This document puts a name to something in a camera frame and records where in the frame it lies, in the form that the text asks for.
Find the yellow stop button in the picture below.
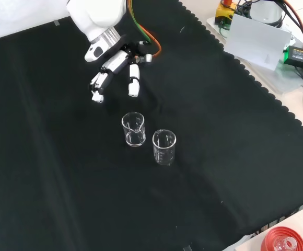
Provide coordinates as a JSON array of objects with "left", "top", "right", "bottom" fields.
[{"left": 216, "top": 0, "right": 238, "bottom": 26}]

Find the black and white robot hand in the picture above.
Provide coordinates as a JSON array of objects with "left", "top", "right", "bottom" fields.
[{"left": 84, "top": 33, "right": 154, "bottom": 104}]

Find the orange cable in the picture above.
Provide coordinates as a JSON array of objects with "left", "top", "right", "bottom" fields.
[
  {"left": 283, "top": 0, "right": 303, "bottom": 42},
  {"left": 129, "top": 0, "right": 162, "bottom": 58}
]

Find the grey metal base plate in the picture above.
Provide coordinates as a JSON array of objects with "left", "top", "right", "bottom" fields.
[{"left": 205, "top": 14, "right": 303, "bottom": 96}]

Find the black power adapter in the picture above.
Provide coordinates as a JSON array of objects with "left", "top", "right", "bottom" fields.
[{"left": 283, "top": 45, "right": 303, "bottom": 73}]

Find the red ribbed ring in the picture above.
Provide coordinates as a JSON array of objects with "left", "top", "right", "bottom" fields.
[{"left": 261, "top": 226, "right": 303, "bottom": 251}]

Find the green cable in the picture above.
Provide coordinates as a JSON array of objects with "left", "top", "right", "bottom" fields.
[
  {"left": 218, "top": 22, "right": 229, "bottom": 39},
  {"left": 127, "top": 0, "right": 152, "bottom": 44}
]

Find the black cloth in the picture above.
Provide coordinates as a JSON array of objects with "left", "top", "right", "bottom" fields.
[{"left": 0, "top": 0, "right": 303, "bottom": 251}]

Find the clear round-bottom flask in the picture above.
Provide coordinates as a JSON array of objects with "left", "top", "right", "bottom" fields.
[{"left": 274, "top": 236, "right": 298, "bottom": 251}]

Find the clear glass beaker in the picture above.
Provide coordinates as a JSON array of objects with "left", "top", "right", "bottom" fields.
[
  {"left": 151, "top": 129, "right": 178, "bottom": 166},
  {"left": 121, "top": 111, "right": 146, "bottom": 147}
]

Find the pale board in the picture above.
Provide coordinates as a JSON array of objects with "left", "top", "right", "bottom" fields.
[{"left": 223, "top": 12, "right": 293, "bottom": 72}]

